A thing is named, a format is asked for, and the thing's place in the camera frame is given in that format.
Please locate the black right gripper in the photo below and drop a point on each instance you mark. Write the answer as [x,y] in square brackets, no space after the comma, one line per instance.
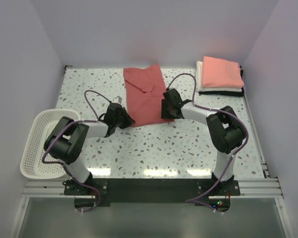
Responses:
[167,108]

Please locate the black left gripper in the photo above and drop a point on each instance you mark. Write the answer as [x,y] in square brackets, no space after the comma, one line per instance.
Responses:
[124,117]

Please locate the red t-shirt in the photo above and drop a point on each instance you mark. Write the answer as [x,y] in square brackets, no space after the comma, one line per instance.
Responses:
[144,92]

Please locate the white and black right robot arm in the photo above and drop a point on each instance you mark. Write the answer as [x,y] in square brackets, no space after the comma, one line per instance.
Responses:
[228,133]

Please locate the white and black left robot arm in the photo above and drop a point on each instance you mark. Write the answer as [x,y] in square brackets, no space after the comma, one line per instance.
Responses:
[65,143]

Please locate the folded black t-shirt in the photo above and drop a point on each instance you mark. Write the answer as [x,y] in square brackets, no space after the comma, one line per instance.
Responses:
[224,93]

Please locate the folded white t-shirt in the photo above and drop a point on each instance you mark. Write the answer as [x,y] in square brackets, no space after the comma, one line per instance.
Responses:
[199,82]

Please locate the folded salmon pink t-shirt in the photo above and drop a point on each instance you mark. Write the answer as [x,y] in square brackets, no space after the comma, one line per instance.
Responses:
[221,73]

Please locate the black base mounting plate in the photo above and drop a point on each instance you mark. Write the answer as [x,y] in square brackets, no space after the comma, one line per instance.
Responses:
[104,192]

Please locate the white perforated plastic basket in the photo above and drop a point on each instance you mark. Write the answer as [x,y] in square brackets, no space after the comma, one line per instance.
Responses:
[31,165]

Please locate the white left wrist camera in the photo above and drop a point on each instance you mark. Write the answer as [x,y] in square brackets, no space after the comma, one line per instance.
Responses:
[117,100]

